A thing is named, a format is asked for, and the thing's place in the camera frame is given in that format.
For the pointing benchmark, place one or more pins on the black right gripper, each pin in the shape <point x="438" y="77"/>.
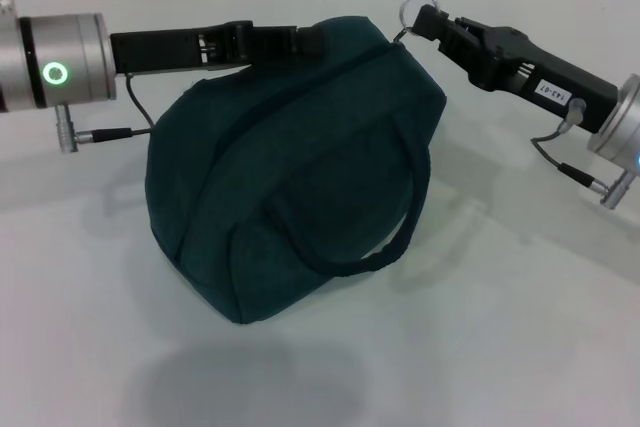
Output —
<point x="545" y="77"/>

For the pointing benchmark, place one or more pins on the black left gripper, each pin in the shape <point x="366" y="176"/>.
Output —
<point x="175" y="49"/>

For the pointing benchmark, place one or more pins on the dark teal insulated bag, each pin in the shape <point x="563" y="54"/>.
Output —
<point x="300" y="172"/>

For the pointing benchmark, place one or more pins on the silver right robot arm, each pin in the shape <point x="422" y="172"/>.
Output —
<point x="620" y="122"/>

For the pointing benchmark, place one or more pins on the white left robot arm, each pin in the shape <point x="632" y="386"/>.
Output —
<point x="55" y="62"/>

